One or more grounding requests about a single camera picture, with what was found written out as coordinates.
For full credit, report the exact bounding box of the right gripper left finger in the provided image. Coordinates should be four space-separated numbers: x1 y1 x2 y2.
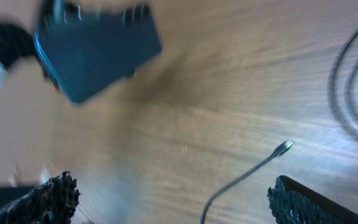
0 171 80 224

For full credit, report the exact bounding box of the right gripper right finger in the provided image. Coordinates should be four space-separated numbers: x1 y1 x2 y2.
267 175 358 224

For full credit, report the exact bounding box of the blue Samsung smartphone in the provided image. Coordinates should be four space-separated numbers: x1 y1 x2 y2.
34 2 162 104

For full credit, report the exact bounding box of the black USB charging cable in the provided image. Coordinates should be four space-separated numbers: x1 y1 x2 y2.
200 14 358 224

